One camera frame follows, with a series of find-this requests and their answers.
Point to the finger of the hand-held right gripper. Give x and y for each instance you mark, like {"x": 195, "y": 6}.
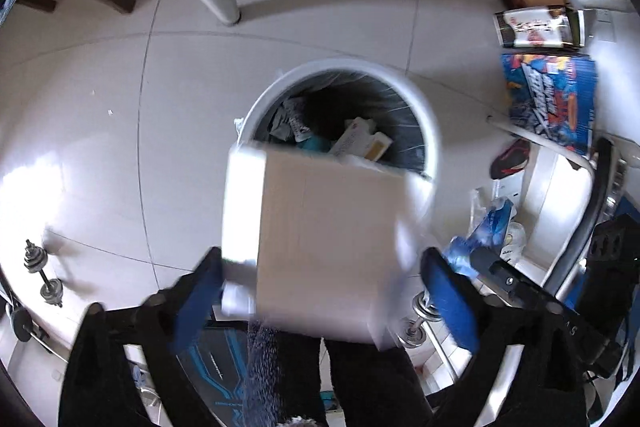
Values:
{"x": 505, "y": 277}

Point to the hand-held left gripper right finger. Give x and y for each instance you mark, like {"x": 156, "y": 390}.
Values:
{"x": 450, "y": 302}

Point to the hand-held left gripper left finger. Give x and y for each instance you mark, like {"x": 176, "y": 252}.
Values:
{"x": 197, "y": 302}

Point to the white green cardboard box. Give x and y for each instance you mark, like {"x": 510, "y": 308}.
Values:
{"x": 325, "y": 247}

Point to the trash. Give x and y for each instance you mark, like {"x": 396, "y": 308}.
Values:
{"x": 357, "y": 139}

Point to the light blue packet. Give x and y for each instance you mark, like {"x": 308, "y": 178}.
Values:
{"x": 316, "y": 145}

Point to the white round trash bin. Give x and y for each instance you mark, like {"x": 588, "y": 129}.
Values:
{"x": 350, "y": 66}

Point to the small chrome dumbbell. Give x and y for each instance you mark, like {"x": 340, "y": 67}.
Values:
{"x": 417, "y": 307}
{"x": 51, "y": 292}

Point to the black blue printed box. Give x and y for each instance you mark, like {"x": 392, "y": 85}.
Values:
{"x": 215, "y": 372}

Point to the person's black pants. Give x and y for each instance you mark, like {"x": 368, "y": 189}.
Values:
{"x": 370, "y": 387}

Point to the red black shoe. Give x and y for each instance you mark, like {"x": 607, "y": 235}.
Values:
{"x": 510, "y": 159}

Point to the black weight plate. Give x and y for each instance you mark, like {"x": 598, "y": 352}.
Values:
{"x": 21, "y": 322}

